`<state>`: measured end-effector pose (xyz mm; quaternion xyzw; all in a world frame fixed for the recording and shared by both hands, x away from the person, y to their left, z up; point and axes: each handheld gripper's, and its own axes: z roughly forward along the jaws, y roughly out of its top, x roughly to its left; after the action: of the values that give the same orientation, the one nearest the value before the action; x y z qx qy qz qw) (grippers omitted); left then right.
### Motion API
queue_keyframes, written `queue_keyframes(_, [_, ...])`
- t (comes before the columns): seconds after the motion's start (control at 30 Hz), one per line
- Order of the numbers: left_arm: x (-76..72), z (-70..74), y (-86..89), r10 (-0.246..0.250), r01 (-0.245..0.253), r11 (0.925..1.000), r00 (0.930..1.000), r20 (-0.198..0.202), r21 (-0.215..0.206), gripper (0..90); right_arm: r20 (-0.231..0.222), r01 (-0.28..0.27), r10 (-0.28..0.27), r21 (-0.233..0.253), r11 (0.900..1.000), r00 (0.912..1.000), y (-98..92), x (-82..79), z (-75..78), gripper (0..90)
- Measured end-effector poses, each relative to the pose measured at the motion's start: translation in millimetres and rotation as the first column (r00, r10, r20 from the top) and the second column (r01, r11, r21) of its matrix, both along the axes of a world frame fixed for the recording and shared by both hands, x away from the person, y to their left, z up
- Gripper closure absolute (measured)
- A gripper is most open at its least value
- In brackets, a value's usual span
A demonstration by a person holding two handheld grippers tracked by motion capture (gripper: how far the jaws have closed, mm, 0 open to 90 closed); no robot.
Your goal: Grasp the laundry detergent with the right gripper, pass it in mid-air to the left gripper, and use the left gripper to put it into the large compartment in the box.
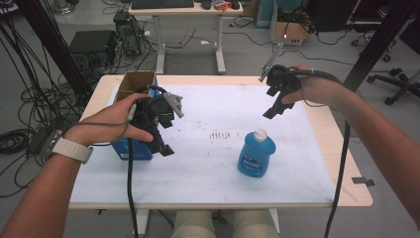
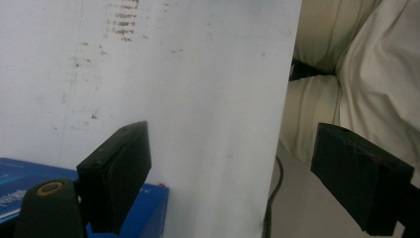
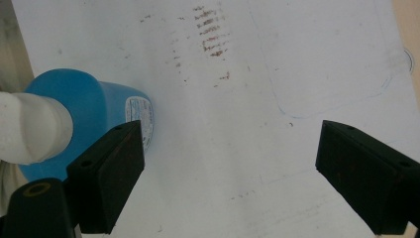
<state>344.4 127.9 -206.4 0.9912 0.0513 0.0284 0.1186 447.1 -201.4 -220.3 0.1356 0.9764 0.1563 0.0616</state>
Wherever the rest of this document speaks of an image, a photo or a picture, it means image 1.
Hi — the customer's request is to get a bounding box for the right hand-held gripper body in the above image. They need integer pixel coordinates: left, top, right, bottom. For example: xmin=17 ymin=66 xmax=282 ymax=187
xmin=259 ymin=44 xmax=303 ymax=100

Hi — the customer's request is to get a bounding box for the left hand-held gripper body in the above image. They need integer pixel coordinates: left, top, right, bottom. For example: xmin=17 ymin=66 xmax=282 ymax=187
xmin=129 ymin=84 xmax=185 ymax=135

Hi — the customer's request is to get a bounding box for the blue cardboard box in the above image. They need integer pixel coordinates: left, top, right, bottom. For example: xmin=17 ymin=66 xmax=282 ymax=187
xmin=110 ymin=69 xmax=159 ymax=162

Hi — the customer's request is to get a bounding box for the blue bottle with white cap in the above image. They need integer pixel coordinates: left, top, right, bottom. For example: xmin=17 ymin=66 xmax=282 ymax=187
xmin=237 ymin=128 xmax=277 ymax=179

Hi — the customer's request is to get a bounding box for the person's right hand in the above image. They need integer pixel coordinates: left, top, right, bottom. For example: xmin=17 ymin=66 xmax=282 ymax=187
xmin=280 ymin=63 xmax=338 ymax=107

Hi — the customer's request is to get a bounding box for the person's left hand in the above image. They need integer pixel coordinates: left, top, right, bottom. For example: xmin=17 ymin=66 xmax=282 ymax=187
xmin=63 ymin=92 xmax=155 ymax=147

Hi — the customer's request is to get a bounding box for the brown cardboard box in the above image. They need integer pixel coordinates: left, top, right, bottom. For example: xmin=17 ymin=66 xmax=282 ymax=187
xmin=269 ymin=11 xmax=313 ymax=47

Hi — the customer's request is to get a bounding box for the white table mat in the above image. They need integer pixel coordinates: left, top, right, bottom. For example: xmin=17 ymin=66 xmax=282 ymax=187
xmin=69 ymin=83 xmax=337 ymax=204

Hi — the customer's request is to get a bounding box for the teal box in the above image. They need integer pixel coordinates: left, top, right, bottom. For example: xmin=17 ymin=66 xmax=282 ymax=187
xmin=254 ymin=0 xmax=280 ymax=30

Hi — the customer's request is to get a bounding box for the white desk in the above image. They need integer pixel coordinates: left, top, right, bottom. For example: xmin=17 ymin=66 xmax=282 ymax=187
xmin=128 ymin=1 xmax=245 ymax=75

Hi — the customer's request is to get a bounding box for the computer tower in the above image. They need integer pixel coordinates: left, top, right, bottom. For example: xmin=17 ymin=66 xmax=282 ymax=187
xmin=113 ymin=10 xmax=147 ymax=58

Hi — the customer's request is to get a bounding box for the white table leg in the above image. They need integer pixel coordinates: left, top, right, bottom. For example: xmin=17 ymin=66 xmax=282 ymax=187
xmin=133 ymin=209 xmax=151 ymax=236
xmin=268 ymin=208 xmax=281 ymax=234

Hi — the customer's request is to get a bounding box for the person's left leg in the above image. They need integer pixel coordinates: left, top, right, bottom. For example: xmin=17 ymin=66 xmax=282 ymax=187
xmin=170 ymin=210 xmax=217 ymax=238

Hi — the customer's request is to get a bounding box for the person's leg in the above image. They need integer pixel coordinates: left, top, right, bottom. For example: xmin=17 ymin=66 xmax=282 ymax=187
xmin=232 ymin=209 xmax=281 ymax=238
xmin=170 ymin=210 xmax=217 ymax=238

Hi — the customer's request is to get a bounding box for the white band wristwatch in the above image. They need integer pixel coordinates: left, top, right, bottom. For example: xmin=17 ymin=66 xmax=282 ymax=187
xmin=43 ymin=129 xmax=94 ymax=166

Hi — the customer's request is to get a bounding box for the black equipment box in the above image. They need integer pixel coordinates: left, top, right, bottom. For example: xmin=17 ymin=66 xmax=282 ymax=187
xmin=68 ymin=30 xmax=119 ymax=68

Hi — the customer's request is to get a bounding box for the small orange item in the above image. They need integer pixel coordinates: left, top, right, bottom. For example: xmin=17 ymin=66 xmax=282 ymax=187
xmin=212 ymin=0 xmax=233 ymax=12

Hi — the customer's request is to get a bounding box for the black metal stand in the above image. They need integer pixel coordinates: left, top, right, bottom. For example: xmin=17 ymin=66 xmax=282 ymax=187
xmin=14 ymin=0 xmax=93 ymax=107
xmin=341 ymin=0 xmax=420 ymax=93

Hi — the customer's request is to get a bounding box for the black office chair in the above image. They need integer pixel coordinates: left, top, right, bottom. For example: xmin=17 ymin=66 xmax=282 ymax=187
xmin=346 ymin=3 xmax=399 ymax=63

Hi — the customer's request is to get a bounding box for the black keyboard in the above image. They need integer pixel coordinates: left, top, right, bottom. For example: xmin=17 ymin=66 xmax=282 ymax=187
xmin=130 ymin=0 xmax=195 ymax=10

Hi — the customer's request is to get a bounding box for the grey tape strip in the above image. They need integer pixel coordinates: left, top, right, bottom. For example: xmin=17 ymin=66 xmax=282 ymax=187
xmin=351 ymin=177 xmax=376 ymax=187

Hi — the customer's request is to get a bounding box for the black office chair base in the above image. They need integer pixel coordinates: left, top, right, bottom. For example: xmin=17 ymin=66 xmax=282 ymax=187
xmin=366 ymin=67 xmax=420 ymax=106

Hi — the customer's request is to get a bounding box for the person's right leg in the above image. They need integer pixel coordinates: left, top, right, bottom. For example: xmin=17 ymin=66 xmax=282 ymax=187
xmin=232 ymin=209 xmax=281 ymax=238

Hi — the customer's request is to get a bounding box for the right gripper thin wrist cord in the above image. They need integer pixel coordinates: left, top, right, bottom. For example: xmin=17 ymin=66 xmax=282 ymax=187
xmin=302 ymin=98 xmax=328 ymax=109

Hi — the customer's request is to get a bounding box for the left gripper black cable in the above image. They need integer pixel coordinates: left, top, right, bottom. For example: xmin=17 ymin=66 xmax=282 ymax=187
xmin=126 ymin=138 xmax=140 ymax=238

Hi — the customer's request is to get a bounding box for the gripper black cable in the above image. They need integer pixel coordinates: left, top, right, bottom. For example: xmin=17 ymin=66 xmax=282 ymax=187
xmin=288 ymin=67 xmax=352 ymax=238
xmin=126 ymin=138 xmax=140 ymax=238

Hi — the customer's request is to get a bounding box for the long black floor cable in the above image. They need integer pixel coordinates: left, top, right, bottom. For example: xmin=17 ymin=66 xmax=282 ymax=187
xmin=211 ymin=26 xmax=356 ymax=67

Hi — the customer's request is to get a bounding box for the left gripper grey wrist cord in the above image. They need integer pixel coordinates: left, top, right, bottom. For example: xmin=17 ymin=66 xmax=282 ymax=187
xmin=63 ymin=102 xmax=138 ymax=147

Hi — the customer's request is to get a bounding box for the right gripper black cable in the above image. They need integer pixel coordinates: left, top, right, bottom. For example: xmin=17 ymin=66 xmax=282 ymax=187
xmin=288 ymin=67 xmax=352 ymax=238

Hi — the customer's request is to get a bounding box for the bundle of black floor cables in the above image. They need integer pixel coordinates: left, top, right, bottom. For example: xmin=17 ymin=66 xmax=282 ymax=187
xmin=0 ymin=19 xmax=83 ymax=199

